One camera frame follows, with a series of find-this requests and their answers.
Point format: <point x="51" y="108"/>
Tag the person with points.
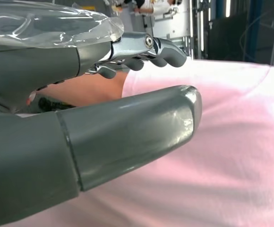
<point x="160" y="6"/>
<point x="222" y="141"/>

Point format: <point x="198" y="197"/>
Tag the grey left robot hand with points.
<point x="103" y="141"/>

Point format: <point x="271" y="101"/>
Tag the grey metal machine frame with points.
<point x="172" y="28"/>

